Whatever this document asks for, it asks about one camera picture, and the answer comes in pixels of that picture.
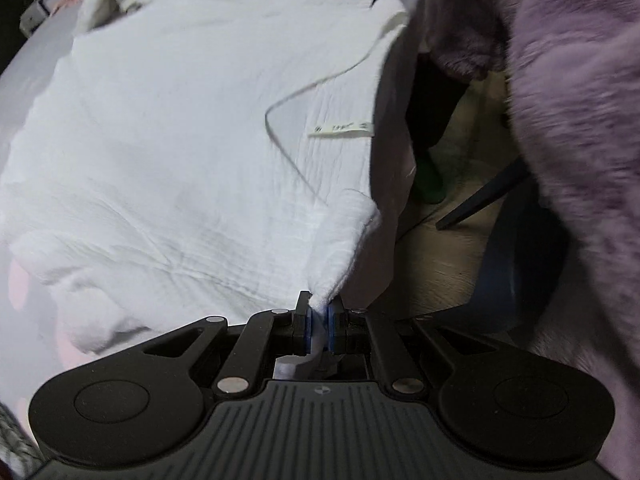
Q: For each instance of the bed with pink-dotted sheet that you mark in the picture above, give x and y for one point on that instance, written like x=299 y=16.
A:
x=17 y=90

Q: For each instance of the dark blue chair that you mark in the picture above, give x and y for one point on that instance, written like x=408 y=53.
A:
x=520 y=270

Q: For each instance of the green sock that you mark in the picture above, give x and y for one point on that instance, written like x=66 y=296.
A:
x=427 y=180

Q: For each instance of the white nightstand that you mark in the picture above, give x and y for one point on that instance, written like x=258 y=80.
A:
x=35 y=17

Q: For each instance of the person's leg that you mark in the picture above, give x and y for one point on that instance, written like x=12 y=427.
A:
x=435 y=105

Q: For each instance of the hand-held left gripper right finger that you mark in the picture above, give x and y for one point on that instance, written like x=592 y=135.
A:
x=330 y=332

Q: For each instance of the person's right forearm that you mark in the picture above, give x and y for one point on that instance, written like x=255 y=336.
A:
x=460 y=25

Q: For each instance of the large white muslin garment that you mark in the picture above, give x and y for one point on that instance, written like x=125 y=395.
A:
x=175 y=110

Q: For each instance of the person's purple fuzzy jacket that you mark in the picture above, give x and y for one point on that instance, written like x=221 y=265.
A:
x=575 y=110

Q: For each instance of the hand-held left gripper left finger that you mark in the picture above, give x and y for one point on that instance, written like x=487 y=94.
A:
x=308 y=330

